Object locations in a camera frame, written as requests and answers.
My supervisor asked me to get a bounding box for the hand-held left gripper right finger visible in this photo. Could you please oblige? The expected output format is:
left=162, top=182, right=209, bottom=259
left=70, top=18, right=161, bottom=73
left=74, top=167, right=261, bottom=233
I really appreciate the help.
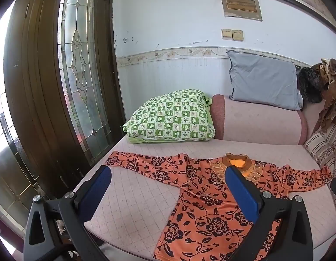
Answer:
left=224, top=166, right=313, bottom=261

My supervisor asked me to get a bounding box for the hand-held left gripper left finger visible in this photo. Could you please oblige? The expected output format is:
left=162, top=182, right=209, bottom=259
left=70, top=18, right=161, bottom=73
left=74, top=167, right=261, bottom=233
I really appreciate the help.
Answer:
left=23, top=165, right=112, bottom=261

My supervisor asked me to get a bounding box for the orange floral shirt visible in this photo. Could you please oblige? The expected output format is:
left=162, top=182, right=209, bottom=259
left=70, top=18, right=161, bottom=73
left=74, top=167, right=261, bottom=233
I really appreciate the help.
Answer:
left=105, top=152, right=334, bottom=261

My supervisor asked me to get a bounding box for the bed with pink quilted cover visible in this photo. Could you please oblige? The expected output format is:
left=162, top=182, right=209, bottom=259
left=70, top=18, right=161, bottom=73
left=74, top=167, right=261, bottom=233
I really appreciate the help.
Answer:
left=83, top=98, right=336, bottom=261

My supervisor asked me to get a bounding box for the striped cushion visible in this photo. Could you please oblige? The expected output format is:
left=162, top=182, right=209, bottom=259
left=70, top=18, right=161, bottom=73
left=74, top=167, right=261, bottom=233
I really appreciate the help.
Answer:
left=304, top=122, right=336, bottom=178

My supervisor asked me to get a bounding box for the pink bolster cushion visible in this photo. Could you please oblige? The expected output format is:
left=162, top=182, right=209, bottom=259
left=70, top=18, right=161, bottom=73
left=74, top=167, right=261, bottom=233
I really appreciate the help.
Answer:
left=210, top=94, right=308, bottom=145

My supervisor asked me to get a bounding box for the brown patterned cloth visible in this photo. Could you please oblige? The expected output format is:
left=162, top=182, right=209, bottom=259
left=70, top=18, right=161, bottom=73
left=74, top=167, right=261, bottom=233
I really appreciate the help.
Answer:
left=311, top=58, right=336, bottom=142

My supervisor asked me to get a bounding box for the green checked pillow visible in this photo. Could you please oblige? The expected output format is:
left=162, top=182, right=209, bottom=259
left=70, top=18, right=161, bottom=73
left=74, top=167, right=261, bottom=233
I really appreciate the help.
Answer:
left=122, top=88, right=215, bottom=144

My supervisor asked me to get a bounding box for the black furry garment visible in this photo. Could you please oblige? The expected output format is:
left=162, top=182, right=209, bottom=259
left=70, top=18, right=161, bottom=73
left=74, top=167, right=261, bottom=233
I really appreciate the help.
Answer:
left=295, top=67, right=325, bottom=104

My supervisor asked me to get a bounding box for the grey pillow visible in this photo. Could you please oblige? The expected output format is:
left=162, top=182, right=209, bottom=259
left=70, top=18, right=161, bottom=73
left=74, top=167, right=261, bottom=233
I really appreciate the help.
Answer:
left=227, top=50, right=304, bottom=111

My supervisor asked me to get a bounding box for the wooden door with stained glass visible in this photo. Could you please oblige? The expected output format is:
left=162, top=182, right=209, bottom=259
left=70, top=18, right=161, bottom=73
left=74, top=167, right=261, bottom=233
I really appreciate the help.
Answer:
left=2, top=0, right=127, bottom=200

